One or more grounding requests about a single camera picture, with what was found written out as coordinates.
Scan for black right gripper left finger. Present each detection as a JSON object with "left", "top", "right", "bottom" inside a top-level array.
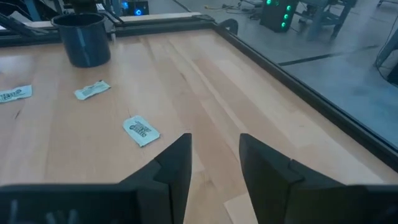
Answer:
[{"left": 119, "top": 133, "right": 193, "bottom": 224}]

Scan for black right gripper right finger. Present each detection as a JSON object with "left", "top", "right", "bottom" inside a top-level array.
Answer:
[{"left": 238, "top": 133, "right": 345, "bottom": 224}]

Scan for pale green sugar packet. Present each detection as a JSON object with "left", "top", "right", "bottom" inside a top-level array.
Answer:
[
  {"left": 122, "top": 114, "right": 162, "bottom": 148},
  {"left": 0, "top": 84, "right": 33, "bottom": 105},
  {"left": 73, "top": 79, "right": 112, "bottom": 101}
]

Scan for black round bin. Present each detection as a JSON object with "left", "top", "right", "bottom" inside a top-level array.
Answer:
[{"left": 50, "top": 12, "right": 112, "bottom": 68}]

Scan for black corner clamp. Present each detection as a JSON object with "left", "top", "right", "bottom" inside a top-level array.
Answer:
[{"left": 218, "top": 18, "right": 239, "bottom": 36}]

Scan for computer tower green lights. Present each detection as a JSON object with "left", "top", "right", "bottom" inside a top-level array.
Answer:
[{"left": 259, "top": 0, "right": 300, "bottom": 34}]

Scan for grey metal cart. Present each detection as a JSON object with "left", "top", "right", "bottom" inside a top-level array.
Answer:
[{"left": 297, "top": 0, "right": 359, "bottom": 42}]

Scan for black device blue light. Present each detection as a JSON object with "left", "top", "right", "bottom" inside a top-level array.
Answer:
[{"left": 121, "top": 0, "right": 150, "bottom": 17}]

